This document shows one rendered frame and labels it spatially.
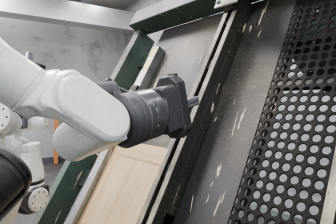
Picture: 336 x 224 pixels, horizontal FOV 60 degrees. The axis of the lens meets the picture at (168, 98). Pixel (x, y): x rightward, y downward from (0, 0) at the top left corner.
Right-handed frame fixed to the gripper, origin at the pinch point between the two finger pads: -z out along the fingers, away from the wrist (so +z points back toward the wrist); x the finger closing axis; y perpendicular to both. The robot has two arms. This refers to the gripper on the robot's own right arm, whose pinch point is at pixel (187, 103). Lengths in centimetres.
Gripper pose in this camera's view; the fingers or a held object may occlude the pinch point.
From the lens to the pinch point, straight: 59.6
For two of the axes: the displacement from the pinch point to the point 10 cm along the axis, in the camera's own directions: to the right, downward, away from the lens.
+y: -7.4, 1.0, 6.7
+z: -6.5, 1.6, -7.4
